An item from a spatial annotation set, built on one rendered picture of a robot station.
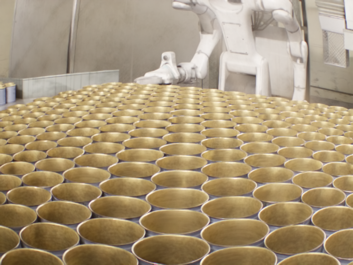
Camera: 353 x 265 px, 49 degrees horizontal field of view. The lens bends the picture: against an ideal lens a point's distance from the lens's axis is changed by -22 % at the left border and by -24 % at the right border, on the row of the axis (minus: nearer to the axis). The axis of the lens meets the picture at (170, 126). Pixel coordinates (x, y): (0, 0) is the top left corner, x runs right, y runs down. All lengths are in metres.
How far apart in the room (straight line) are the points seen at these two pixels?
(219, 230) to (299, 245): 0.10
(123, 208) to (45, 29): 3.80
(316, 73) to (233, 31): 6.89
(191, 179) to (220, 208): 0.11
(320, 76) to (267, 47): 5.38
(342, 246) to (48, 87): 1.74
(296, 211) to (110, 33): 3.22
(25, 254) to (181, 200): 0.25
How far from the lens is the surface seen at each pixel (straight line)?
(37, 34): 4.38
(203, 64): 1.95
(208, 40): 2.05
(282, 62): 3.24
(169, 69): 1.75
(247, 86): 1.85
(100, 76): 2.00
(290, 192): 0.56
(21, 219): 0.50
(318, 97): 8.59
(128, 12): 3.51
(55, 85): 2.00
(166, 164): 0.68
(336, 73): 8.51
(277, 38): 3.24
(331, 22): 3.29
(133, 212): 0.53
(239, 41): 1.80
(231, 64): 1.88
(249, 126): 0.89
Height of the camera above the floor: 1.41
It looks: 13 degrees down
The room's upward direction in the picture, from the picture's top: 1 degrees clockwise
